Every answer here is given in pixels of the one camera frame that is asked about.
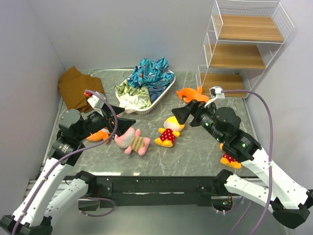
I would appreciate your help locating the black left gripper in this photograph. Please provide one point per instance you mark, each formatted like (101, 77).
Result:
(123, 124)

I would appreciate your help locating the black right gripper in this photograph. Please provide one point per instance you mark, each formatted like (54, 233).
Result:
(195, 108)

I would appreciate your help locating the yellow plush red dotted dress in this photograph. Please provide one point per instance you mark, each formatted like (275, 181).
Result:
(170, 131)

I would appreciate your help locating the pink pig plush striped shirt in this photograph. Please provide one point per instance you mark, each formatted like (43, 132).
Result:
(131, 141)

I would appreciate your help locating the orange fox plush toy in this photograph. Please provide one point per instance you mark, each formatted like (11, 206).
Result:
(101, 135)

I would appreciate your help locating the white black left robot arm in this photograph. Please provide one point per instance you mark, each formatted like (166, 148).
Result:
(40, 210)

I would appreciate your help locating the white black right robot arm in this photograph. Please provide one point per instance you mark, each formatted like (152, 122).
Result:
(282, 196)

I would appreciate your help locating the orange whale plush toy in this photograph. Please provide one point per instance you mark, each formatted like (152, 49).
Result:
(189, 94)

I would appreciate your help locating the white plastic laundry basket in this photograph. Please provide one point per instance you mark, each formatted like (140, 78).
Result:
(156, 96)

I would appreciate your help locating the green white patterned cloth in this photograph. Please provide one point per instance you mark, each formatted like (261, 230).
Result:
(132, 99)

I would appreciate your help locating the blue patterned cloth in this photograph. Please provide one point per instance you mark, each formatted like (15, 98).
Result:
(153, 74)

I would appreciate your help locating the brown folded cloth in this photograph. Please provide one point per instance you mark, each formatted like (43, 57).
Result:
(72, 86)

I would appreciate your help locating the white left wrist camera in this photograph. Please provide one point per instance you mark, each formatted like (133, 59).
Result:
(95, 102)

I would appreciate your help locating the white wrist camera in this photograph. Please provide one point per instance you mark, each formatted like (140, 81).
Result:
(216, 93)
(95, 102)

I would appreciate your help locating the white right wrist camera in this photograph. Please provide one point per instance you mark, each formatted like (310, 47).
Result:
(216, 93)

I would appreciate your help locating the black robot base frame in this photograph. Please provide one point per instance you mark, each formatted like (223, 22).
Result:
(155, 191)

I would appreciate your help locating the white wire wooden shelf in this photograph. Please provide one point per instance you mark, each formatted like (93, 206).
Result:
(242, 41)

